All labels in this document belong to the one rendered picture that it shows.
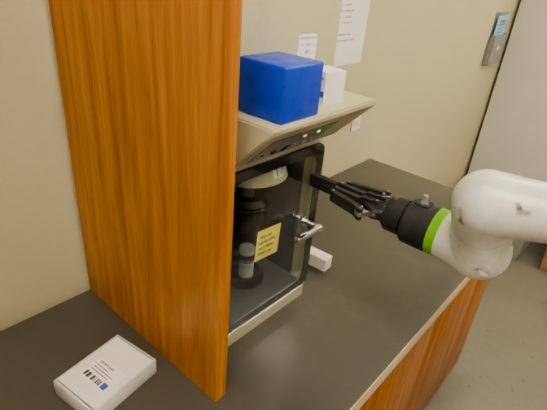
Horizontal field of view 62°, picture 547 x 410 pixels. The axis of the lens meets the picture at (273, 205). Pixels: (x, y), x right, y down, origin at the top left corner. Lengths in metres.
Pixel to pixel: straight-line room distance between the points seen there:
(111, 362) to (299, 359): 0.41
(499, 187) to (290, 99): 0.34
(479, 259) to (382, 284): 0.57
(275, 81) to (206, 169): 0.17
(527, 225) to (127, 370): 0.78
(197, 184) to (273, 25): 0.30
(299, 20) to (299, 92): 0.18
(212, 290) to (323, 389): 0.37
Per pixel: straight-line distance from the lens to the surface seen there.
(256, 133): 0.72
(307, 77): 0.75
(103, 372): 1.03
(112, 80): 0.87
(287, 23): 0.86
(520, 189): 0.76
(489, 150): 3.89
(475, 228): 0.77
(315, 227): 1.04
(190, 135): 0.72
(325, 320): 1.20
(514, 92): 3.77
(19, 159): 1.11
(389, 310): 1.28
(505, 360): 2.78
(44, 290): 1.28
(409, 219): 0.89
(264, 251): 1.00
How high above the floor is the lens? 1.74
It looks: 28 degrees down
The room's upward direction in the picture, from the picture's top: 5 degrees clockwise
